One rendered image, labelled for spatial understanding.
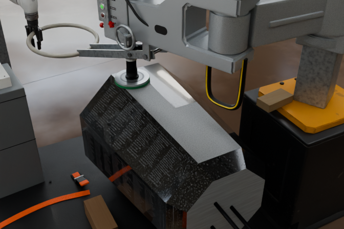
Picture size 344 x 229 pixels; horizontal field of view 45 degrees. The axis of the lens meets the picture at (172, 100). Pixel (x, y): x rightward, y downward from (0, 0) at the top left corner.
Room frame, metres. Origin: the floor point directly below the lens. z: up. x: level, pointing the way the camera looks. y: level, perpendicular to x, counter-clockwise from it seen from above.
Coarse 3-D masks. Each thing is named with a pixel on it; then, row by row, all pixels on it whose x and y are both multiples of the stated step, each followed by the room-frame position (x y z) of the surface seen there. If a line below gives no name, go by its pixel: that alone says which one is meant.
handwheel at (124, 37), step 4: (120, 24) 2.06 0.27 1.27; (116, 28) 2.07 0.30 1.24; (128, 28) 2.02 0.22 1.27; (116, 32) 2.08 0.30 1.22; (120, 32) 2.06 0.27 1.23; (132, 32) 2.01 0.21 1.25; (116, 36) 2.08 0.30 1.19; (120, 36) 2.05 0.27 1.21; (124, 36) 2.03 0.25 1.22; (128, 36) 2.02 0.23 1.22; (132, 36) 2.00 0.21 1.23; (116, 40) 2.08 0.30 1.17; (124, 40) 2.03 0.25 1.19; (132, 40) 2.00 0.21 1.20; (120, 44) 2.06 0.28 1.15; (124, 44) 2.04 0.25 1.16; (132, 44) 2.00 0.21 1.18; (124, 48) 2.04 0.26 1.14; (128, 48) 2.02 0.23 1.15; (132, 48) 2.01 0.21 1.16
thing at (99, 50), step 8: (96, 48) 2.51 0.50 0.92; (104, 48) 2.46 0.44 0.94; (112, 48) 2.41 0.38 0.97; (120, 48) 2.37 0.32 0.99; (152, 48) 2.20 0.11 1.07; (80, 56) 2.45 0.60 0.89; (88, 56) 2.40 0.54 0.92; (96, 56) 2.35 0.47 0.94; (104, 56) 2.30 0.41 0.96; (112, 56) 2.26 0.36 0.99; (120, 56) 2.21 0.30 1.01; (128, 56) 2.16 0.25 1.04; (136, 56) 2.13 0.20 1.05; (144, 56) 2.04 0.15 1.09; (152, 56) 2.05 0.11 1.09
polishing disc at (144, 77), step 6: (120, 72) 2.30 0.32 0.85; (138, 72) 2.30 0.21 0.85; (144, 72) 2.30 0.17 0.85; (120, 78) 2.22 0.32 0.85; (138, 78) 2.22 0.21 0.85; (144, 78) 2.22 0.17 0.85; (120, 84) 2.16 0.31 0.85; (126, 84) 2.15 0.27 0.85; (132, 84) 2.15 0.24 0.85; (138, 84) 2.15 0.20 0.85
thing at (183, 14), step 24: (144, 0) 2.09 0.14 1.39; (168, 0) 1.93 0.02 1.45; (192, 0) 1.84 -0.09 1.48; (216, 0) 1.76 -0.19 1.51; (240, 0) 1.70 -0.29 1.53; (144, 24) 2.02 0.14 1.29; (168, 24) 1.93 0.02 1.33; (192, 24) 1.93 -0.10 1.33; (144, 48) 2.06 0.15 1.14; (168, 48) 1.93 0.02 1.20; (192, 48) 1.85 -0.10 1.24
